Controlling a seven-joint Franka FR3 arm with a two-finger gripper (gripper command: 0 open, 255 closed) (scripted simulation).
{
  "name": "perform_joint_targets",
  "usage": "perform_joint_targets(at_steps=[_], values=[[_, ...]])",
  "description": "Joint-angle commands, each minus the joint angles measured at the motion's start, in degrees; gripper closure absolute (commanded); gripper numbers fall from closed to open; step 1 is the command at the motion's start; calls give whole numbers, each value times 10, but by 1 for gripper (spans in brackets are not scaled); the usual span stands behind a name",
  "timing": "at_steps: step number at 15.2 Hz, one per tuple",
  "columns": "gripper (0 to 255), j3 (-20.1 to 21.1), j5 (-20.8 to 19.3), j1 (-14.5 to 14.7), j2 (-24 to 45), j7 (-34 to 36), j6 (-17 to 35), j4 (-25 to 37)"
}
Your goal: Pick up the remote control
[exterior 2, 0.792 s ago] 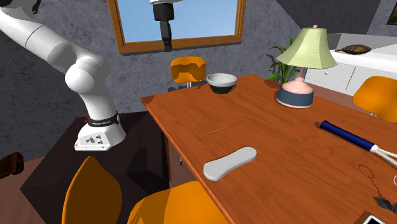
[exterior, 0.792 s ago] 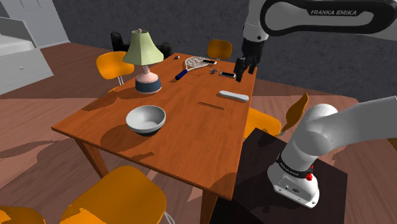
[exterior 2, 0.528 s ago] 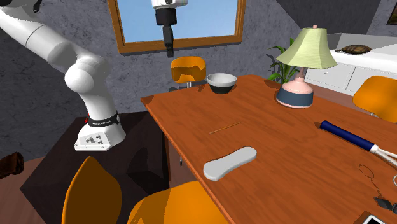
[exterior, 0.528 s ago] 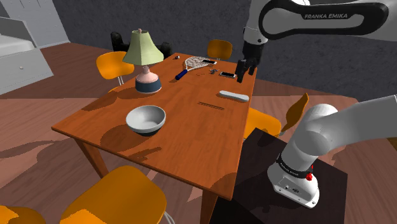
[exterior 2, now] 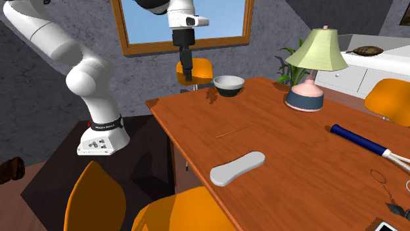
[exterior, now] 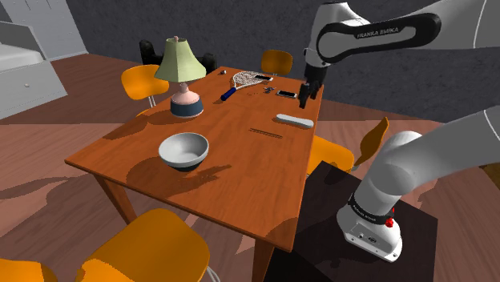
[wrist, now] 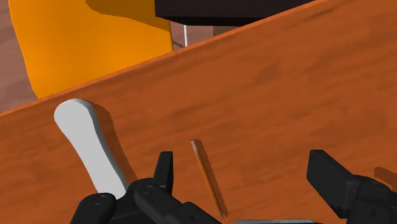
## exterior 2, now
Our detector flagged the wooden framed window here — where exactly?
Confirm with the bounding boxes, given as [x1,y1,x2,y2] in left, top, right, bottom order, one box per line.
[110,0,255,57]

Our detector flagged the orange chair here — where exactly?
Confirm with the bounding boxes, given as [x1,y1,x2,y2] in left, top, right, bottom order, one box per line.
[175,58,214,93]
[364,77,410,127]
[62,160,238,231]

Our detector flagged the white and black bowl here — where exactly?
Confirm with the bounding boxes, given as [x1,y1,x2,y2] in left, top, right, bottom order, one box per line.
[213,75,246,98]

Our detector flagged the thin wooden stick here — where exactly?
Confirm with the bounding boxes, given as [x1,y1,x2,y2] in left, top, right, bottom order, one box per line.
[216,125,250,139]

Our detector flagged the green potted plant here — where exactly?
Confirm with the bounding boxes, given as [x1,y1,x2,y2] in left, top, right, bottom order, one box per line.
[275,38,311,87]

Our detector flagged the green shade table lamp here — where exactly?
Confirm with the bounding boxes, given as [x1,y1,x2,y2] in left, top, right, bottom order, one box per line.
[285,25,350,113]

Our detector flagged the grey oblong flat pad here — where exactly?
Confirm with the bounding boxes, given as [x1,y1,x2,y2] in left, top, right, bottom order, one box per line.
[209,150,267,188]

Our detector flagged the brown wooden table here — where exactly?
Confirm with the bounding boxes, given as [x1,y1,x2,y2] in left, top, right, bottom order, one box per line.
[145,75,410,231]

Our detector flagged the white sideboard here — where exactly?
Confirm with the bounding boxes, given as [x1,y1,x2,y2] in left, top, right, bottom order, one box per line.
[313,33,410,100]

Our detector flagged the dark robot stand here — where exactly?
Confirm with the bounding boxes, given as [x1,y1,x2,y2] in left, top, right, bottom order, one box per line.
[20,114,175,231]

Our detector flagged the white flat device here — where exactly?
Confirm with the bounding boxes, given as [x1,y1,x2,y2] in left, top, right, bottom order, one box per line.
[373,220,400,231]

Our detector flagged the blue handled whisk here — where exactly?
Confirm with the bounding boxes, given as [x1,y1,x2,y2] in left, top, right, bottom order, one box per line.
[330,123,410,174]

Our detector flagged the dark wall picture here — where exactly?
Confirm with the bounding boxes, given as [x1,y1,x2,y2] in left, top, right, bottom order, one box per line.
[399,0,410,27]

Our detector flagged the black thin chain with pendant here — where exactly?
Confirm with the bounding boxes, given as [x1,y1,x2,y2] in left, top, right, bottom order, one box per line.
[369,169,410,222]

